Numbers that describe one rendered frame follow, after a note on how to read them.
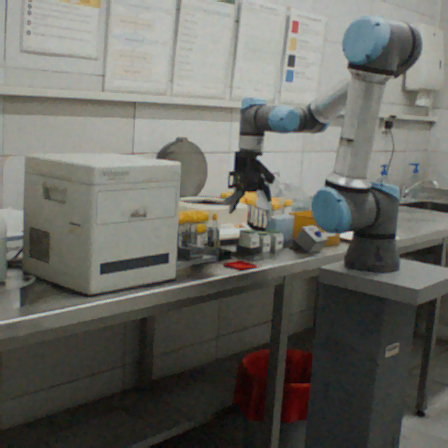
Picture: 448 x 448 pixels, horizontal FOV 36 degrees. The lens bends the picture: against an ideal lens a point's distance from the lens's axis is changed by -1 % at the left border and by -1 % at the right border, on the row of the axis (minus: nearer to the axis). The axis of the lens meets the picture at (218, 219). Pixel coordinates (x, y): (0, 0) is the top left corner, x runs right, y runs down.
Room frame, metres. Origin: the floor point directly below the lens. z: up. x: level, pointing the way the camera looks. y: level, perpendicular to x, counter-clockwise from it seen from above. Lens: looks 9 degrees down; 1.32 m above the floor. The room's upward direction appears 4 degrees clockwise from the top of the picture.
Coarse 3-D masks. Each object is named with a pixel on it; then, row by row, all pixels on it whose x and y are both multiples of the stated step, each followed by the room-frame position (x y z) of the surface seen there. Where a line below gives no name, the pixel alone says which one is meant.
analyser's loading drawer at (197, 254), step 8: (184, 248) 1.81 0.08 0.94; (192, 248) 1.86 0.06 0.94; (200, 248) 1.84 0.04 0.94; (208, 248) 1.89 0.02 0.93; (216, 248) 1.88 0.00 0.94; (184, 256) 1.81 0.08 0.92; (192, 256) 1.81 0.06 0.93; (200, 256) 1.83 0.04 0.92; (208, 256) 1.87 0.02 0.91; (216, 256) 1.87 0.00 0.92; (184, 264) 1.78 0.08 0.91; (192, 264) 1.81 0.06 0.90
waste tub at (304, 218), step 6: (300, 216) 2.34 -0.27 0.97; (306, 216) 2.32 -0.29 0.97; (312, 216) 2.46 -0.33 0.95; (294, 222) 2.35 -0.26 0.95; (300, 222) 2.34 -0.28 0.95; (306, 222) 2.32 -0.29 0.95; (312, 222) 2.30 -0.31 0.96; (294, 228) 2.35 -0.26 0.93; (300, 228) 2.34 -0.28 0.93; (318, 228) 2.28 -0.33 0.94; (294, 234) 2.35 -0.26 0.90; (324, 234) 2.31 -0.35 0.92; (330, 234) 2.33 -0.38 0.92; (336, 234) 2.36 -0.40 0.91; (330, 240) 2.34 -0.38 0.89; (336, 240) 2.36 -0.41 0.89; (324, 246) 2.31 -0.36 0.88
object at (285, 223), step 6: (276, 216) 2.27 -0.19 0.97; (282, 216) 2.28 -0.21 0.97; (288, 216) 2.29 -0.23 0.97; (294, 216) 2.30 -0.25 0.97; (270, 222) 2.24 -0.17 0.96; (276, 222) 2.23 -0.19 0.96; (282, 222) 2.25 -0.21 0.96; (288, 222) 2.28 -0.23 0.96; (270, 228) 2.24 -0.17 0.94; (276, 228) 2.23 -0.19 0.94; (282, 228) 2.25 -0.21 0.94; (288, 228) 2.28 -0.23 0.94; (282, 234) 2.25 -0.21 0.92; (288, 234) 2.28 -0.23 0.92; (288, 240) 2.29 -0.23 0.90; (288, 246) 2.26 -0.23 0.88
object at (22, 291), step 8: (32, 280) 1.45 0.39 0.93; (8, 288) 1.40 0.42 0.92; (16, 288) 1.41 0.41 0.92; (24, 288) 1.43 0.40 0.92; (32, 288) 1.46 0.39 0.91; (0, 296) 1.39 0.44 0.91; (8, 296) 1.40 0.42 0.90; (16, 296) 1.41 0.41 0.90; (24, 296) 1.43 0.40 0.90; (32, 296) 1.46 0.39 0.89; (0, 304) 1.39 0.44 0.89; (8, 304) 1.40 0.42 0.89; (16, 304) 1.41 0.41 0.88; (24, 304) 1.43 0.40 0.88
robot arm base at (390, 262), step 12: (360, 240) 1.83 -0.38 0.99; (372, 240) 1.81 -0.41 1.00; (384, 240) 1.81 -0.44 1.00; (348, 252) 1.86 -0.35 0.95; (360, 252) 1.81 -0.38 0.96; (372, 252) 1.80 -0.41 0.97; (384, 252) 1.80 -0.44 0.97; (396, 252) 1.83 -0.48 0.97; (348, 264) 1.84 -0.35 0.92; (360, 264) 1.80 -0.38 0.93; (372, 264) 1.79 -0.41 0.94; (384, 264) 1.79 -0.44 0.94; (396, 264) 1.81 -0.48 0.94
